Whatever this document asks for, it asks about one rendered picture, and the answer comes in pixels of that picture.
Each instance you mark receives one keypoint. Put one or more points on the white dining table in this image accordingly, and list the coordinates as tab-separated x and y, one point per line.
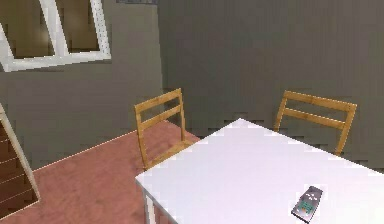
240	173

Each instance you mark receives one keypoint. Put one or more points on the wooden slat-back chair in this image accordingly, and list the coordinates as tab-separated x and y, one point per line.
316	110
159	115

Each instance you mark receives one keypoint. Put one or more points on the grey remote control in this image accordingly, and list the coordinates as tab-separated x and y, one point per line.
307	204

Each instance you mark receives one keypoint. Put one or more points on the white framed window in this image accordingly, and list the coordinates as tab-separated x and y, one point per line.
55	58

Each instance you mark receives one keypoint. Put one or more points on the brown wooden shelf unit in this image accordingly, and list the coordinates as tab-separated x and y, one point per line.
13	176

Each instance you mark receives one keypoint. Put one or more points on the dark framed wall picture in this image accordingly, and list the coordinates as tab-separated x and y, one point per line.
136	1

